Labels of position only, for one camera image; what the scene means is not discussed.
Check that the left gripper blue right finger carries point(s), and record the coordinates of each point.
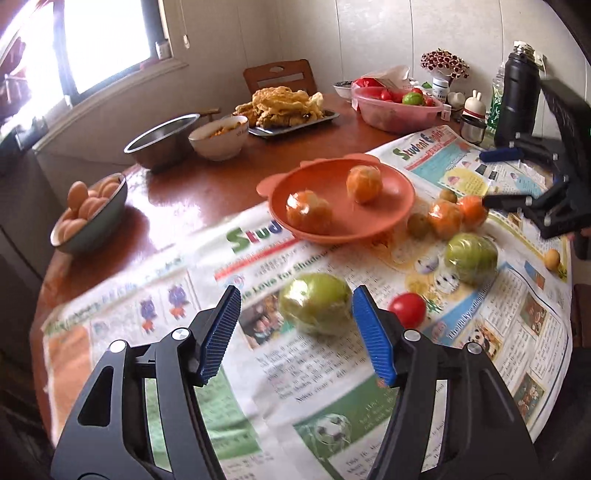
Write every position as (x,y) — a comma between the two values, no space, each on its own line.
(484,435)

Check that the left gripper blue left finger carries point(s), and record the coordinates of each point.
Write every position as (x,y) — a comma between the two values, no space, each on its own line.
(106,435)

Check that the round yellow-brown fruit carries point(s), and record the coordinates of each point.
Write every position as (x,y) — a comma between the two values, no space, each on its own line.
(552,260)

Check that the orange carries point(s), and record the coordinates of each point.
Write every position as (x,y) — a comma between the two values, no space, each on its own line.
(308,212)
(446,219)
(473,212)
(364,183)

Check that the large green fruit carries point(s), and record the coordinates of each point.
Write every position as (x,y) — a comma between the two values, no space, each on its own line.
(471,257)

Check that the red cherry tomato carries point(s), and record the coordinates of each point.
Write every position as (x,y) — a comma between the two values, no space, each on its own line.
(410,308)

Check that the small brown fruit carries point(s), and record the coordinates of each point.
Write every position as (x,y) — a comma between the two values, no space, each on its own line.
(448,195)
(419,226)

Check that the small green fruit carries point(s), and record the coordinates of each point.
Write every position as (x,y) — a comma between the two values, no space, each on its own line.
(317,304)

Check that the orange front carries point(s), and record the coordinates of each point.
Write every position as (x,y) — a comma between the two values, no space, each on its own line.
(364,183)

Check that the black thermos bottle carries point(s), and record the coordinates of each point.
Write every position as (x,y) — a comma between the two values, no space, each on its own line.
(520,95)

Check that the small metal cup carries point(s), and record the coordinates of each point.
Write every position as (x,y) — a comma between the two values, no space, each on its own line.
(472,129)

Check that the Student English newspaper sheet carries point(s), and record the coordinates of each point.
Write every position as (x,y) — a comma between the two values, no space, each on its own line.
(437,158)

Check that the white rabbit figurine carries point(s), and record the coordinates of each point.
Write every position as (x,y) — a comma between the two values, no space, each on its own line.
(474,106)

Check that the left newspaper sheet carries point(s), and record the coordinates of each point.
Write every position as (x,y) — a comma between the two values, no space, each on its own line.
(288,405)

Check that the white medicine bottle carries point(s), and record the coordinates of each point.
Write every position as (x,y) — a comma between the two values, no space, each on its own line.
(440,88)

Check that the green fruit in basin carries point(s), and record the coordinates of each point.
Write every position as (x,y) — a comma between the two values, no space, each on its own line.
(414,98)

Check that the pink plastic basin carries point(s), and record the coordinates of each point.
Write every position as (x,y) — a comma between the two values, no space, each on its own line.
(394,117)

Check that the bowl of eggs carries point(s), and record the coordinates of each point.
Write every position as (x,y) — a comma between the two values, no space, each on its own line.
(92,214)

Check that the white plastic bag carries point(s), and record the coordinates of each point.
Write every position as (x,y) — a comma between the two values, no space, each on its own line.
(395,78)

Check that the orange plastic plate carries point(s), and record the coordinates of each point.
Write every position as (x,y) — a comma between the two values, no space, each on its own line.
(351,221)

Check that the stainless steel bowl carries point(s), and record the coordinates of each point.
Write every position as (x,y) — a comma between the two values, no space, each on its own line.
(163,145)

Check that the white ceramic bowl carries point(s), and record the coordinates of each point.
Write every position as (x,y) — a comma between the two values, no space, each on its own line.
(221,139)

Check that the pile of fried food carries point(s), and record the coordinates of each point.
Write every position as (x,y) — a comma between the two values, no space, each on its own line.
(276,107)

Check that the metal tray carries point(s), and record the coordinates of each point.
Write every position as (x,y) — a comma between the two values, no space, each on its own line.
(270,133)

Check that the wooden chair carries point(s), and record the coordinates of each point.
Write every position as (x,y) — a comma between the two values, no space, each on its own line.
(294,74)

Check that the window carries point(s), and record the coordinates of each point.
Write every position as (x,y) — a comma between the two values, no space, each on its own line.
(73,49)

